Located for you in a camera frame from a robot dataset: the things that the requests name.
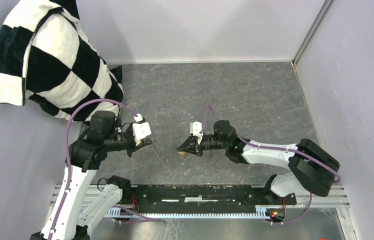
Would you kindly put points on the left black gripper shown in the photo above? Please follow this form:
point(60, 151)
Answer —
point(143, 143)

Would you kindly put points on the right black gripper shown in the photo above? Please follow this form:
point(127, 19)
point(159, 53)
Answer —
point(194, 148)

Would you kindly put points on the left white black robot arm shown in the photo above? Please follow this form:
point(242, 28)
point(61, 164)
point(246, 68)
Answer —
point(67, 220)

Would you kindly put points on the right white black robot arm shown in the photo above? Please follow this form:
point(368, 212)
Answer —
point(310, 168)

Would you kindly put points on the black white checkered cloth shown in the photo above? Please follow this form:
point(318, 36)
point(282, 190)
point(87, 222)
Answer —
point(46, 57)

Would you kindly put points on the aluminium corner profile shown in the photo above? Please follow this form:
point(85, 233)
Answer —
point(323, 11)

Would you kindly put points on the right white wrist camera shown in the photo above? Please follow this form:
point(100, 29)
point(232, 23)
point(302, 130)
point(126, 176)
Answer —
point(196, 130)

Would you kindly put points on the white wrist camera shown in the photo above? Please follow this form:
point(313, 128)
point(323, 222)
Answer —
point(141, 128)
point(196, 130)

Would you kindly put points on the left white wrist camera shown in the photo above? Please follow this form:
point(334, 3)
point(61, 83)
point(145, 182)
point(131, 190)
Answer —
point(141, 128)

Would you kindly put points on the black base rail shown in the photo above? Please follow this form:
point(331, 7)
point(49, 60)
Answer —
point(202, 199)

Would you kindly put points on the white toothed cable duct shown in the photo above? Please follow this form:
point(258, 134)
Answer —
point(259, 213)

